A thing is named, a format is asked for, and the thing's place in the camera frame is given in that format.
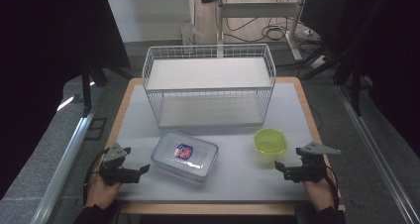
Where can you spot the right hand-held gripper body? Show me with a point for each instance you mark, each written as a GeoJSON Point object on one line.
{"type": "Point", "coordinates": [312, 161]}

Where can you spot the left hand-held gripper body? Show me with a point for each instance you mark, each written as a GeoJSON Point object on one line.
{"type": "Point", "coordinates": [114, 166]}

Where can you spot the green translucent plastic bowl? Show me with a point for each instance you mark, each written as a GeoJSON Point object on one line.
{"type": "Point", "coordinates": [270, 143]}

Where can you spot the clear lidded food container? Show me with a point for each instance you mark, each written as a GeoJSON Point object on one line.
{"type": "Point", "coordinates": [185, 156]}

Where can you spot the person's left hand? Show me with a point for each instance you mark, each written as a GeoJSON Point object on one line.
{"type": "Point", "coordinates": [100, 192]}

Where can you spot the person's right hand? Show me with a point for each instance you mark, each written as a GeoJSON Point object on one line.
{"type": "Point", "coordinates": [318, 194]}

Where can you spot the white table mat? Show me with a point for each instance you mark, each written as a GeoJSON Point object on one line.
{"type": "Point", "coordinates": [237, 177]}

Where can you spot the black metal stand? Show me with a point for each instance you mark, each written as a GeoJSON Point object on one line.
{"type": "Point", "coordinates": [356, 91]}
{"type": "Point", "coordinates": [87, 88]}

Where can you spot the white power strip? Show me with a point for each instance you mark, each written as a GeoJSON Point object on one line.
{"type": "Point", "coordinates": [318, 62]}

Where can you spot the white cabinet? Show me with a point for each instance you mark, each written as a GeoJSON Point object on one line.
{"type": "Point", "coordinates": [148, 16]}

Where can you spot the aluminium rail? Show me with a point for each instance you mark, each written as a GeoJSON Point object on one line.
{"type": "Point", "coordinates": [379, 164]}
{"type": "Point", "coordinates": [62, 168]}

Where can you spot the white metal desk frame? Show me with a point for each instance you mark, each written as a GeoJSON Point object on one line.
{"type": "Point", "coordinates": [257, 9]}

